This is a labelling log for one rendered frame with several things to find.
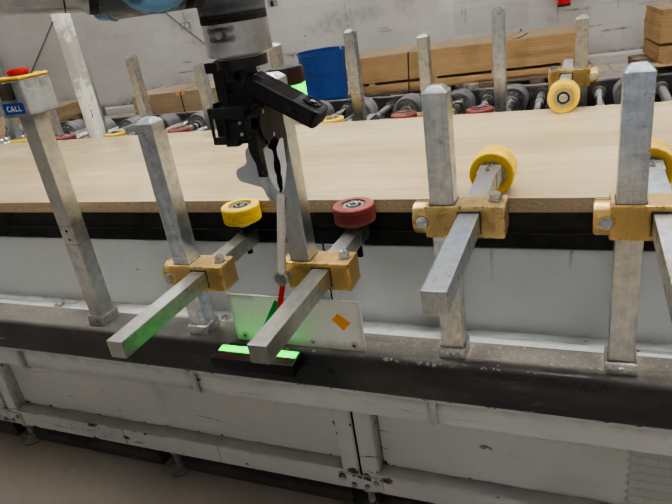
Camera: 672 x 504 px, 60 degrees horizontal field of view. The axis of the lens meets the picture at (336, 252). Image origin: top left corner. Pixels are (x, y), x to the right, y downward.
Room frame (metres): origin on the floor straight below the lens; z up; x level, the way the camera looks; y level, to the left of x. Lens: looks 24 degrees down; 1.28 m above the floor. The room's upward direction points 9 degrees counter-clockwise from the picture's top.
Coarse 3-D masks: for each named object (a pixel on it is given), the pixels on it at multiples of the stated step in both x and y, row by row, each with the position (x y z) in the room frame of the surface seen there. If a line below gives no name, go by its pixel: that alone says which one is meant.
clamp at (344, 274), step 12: (324, 252) 0.93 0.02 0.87; (336, 252) 0.92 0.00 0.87; (288, 264) 0.91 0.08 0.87; (300, 264) 0.90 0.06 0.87; (312, 264) 0.89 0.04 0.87; (324, 264) 0.88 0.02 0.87; (336, 264) 0.87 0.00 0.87; (348, 264) 0.87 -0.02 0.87; (300, 276) 0.90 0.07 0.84; (336, 276) 0.88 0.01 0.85; (348, 276) 0.87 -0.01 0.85; (360, 276) 0.91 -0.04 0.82; (336, 288) 0.88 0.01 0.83; (348, 288) 0.87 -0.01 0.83
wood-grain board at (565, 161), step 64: (320, 128) 1.80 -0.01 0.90; (384, 128) 1.66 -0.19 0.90; (512, 128) 1.44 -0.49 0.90; (576, 128) 1.35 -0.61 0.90; (0, 192) 1.62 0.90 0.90; (128, 192) 1.41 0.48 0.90; (192, 192) 1.32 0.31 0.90; (256, 192) 1.24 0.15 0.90; (320, 192) 1.17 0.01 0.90; (384, 192) 1.11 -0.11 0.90; (512, 192) 1.00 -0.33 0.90; (576, 192) 0.95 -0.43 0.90
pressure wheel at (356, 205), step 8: (344, 200) 1.08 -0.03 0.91; (352, 200) 1.06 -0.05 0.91; (360, 200) 1.07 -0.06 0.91; (368, 200) 1.06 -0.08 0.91; (336, 208) 1.04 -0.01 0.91; (344, 208) 1.03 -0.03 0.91; (352, 208) 1.03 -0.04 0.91; (360, 208) 1.02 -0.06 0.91; (368, 208) 1.02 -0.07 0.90; (336, 216) 1.03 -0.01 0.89; (344, 216) 1.02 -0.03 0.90; (352, 216) 1.01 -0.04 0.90; (360, 216) 1.01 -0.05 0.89; (368, 216) 1.02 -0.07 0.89; (336, 224) 1.04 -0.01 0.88; (344, 224) 1.02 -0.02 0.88; (352, 224) 1.01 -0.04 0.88; (360, 224) 1.01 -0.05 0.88; (360, 248) 1.05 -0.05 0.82; (360, 256) 1.05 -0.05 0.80
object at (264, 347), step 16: (368, 224) 1.06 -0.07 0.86; (352, 240) 0.99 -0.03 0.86; (320, 272) 0.87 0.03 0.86; (304, 288) 0.82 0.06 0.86; (320, 288) 0.84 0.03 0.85; (288, 304) 0.78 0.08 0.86; (304, 304) 0.79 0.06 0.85; (272, 320) 0.74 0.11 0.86; (288, 320) 0.74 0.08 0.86; (256, 336) 0.70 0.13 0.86; (272, 336) 0.70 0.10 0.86; (288, 336) 0.73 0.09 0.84; (256, 352) 0.68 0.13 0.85; (272, 352) 0.68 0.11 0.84
